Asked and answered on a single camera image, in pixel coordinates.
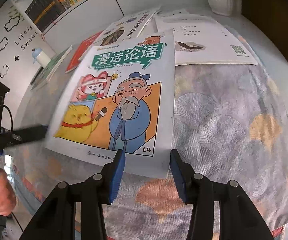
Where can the person left hand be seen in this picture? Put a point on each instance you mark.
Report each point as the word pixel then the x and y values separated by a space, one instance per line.
pixel 7 195

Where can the white back-cover book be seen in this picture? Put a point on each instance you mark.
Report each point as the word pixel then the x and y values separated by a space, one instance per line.
pixel 202 40

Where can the white wisdom stories book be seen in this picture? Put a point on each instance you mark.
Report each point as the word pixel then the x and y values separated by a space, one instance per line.
pixel 128 27

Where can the comic Analects book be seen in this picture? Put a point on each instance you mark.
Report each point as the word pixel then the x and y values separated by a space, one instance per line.
pixel 121 97

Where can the green girl cover book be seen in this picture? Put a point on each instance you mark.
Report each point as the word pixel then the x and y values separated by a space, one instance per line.
pixel 44 75

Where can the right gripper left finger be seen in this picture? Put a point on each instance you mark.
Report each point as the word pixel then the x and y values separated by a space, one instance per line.
pixel 55 219

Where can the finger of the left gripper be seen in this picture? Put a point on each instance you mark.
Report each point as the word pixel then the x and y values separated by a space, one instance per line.
pixel 29 134

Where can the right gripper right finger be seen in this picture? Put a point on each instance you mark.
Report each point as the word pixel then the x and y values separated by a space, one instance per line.
pixel 239 218

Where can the red puppet adventure book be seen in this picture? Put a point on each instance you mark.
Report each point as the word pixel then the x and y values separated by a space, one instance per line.
pixel 82 48

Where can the white cup blue lid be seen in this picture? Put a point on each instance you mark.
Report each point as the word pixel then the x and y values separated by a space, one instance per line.
pixel 40 57

